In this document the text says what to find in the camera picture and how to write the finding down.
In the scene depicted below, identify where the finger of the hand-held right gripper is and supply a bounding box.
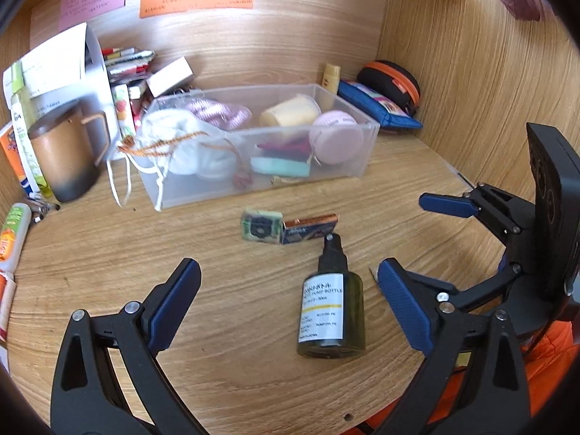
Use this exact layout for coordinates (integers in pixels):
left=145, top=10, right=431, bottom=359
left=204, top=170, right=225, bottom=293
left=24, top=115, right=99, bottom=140
left=419, top=183, right=523, bottom=246
left=446, top=263, right=527, bottom=313

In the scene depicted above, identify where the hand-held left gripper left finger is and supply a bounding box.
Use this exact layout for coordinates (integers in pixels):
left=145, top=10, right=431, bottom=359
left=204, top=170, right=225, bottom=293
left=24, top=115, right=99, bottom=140
left=50, top=257, right=202, bottom=435

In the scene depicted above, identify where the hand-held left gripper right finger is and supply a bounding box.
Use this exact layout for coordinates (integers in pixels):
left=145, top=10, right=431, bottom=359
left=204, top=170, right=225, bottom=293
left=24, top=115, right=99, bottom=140
left=376, top=257, right=532, bottom=435

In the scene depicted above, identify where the dark spray bottle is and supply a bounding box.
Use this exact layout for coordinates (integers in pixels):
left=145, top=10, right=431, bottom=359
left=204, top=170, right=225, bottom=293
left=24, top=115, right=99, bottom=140
left=296, top=232, right=366, bottom=360

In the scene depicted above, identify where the pink round case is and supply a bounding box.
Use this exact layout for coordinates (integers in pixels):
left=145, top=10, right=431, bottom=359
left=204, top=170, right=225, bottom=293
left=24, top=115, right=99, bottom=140
left=309, top=110, right=365, bottom=166

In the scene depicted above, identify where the clear plastic storage box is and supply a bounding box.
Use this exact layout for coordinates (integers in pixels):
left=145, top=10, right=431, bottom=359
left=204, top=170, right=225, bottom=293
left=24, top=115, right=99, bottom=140
left=136, top=84, right=380, bottom=212

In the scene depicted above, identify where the beige drawstring cloth pouch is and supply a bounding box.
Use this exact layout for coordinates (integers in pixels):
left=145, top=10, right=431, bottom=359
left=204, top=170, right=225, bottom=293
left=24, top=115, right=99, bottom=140
left=108, top=108, right=233, bottom=212

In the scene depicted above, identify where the white drawstring pouch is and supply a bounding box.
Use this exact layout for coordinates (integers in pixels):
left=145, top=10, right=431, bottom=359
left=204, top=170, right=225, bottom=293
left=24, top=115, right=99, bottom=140
left=118, top=130, right=237, bottom=178

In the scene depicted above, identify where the purple knitted pouch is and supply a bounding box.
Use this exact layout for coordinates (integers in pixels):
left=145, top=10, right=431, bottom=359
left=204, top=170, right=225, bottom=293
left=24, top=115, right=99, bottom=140
left=183, top=99, right=253, bottom=133

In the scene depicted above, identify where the wooden desktop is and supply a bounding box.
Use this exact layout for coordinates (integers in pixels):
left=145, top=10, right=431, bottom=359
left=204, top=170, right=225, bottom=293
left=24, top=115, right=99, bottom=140
left=7, top=130, right=544, bottom=435

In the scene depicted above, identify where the green battery card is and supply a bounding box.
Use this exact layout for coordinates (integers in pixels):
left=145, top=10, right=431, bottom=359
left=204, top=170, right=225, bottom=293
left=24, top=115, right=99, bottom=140
left=240, top=208, right=284, bottom=245

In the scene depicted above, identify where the blue patchwork pouch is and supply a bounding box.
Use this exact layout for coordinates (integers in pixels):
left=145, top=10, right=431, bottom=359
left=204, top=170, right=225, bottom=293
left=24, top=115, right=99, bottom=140
left=337, top=79, right=425, bottom=130

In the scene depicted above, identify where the blue matchbox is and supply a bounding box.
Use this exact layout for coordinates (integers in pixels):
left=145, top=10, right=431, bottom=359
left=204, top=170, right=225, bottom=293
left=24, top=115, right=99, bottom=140
left=282, top=213, right=340, bottom=246

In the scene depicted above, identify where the black orange zip case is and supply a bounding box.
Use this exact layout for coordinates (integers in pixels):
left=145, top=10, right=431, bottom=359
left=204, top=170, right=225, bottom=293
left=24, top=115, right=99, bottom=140
left=357, top=60, right=422, bottom=117

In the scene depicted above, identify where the metal nail clipper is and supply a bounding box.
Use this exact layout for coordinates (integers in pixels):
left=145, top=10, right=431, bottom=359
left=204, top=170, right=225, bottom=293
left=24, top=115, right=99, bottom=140
left=26, top=198, right=61, bottom=224

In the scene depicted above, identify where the red velvet pouch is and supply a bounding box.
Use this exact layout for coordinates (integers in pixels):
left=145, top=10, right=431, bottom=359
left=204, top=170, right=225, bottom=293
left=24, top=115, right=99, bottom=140
left=257, top=140, right=314, bottom=162

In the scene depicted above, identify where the yellow tube bottle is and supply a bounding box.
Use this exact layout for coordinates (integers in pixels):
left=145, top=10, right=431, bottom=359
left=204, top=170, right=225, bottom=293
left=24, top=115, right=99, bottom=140
left=323, top=63, right=342, bottom=96

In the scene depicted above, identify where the green white tube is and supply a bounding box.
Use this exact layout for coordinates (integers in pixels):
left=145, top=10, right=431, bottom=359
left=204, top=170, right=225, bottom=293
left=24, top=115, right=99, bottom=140
left=0, top=203, right=33, bottom=264

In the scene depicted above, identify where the brown lidded mug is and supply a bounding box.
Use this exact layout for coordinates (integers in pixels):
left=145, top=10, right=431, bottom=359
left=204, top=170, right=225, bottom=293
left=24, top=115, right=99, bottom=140
left=27, top=100, right=112, bottom=204

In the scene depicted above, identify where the fruit print booklet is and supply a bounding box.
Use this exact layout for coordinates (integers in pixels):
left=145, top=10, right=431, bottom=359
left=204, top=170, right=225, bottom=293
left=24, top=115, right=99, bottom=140
left=111, top=84, right=137, bottom=140

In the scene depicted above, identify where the orange tube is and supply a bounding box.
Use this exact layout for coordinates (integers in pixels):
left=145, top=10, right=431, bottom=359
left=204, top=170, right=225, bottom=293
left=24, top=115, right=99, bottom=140
left=0, top=124, right=29, bottom=192

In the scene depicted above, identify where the small cardboard box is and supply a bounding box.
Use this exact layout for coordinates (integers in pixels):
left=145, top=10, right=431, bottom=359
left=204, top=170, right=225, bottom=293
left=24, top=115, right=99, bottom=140
left=146, top=57, right=196, bottom=99

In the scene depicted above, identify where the white paper receipt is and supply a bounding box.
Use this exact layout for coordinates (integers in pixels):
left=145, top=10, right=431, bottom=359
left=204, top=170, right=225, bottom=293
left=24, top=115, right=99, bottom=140
left=20, top=24, right=92, bottom=101

